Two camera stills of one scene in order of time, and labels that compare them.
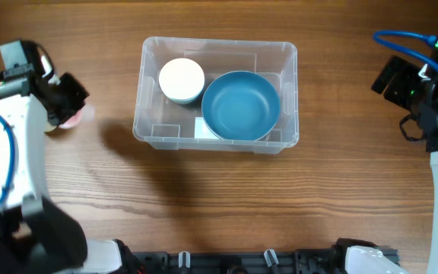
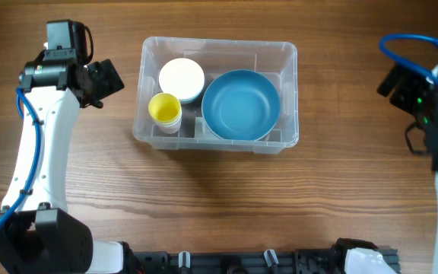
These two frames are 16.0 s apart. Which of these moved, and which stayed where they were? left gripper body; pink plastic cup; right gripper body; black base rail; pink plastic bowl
Moved: pink plastic cup; left gripper body
Stayed: pink plastic bowl; black base rail; right gripper body
